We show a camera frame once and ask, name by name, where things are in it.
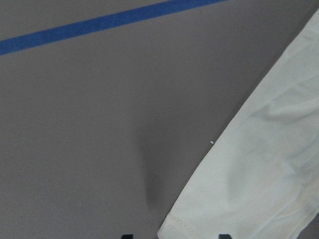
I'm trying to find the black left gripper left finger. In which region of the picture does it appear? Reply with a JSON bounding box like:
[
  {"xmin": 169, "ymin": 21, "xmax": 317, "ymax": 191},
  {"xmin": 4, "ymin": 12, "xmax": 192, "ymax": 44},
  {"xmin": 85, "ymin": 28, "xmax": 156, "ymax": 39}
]
[{"xmin": 121, "ymin": 234, "xmax": 132, "ymax": 239}]

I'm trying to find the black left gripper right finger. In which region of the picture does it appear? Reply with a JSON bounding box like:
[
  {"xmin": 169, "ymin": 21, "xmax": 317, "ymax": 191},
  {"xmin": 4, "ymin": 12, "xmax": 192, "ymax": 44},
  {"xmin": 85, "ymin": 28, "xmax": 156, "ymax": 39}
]
[{"xmin": 218, "ymin": 234, "xmax": 230, "ymax": 239}]

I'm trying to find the cream long-sleeve printed shirt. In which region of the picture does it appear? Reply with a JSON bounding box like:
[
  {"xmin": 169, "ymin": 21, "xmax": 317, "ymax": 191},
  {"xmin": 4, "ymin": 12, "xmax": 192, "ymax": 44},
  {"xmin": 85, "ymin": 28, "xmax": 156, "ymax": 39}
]
[{"xmin": 158, "ymin": 13, "xmax": 319, "ymax": 239}]

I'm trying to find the blue tape line crosswise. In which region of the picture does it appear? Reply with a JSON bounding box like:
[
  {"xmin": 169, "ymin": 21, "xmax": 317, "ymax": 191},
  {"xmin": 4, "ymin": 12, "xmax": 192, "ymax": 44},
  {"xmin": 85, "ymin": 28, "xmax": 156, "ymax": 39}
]
[{"xmin": 0, "ymin": 0, "xmax": 220, "ymax": 55}]

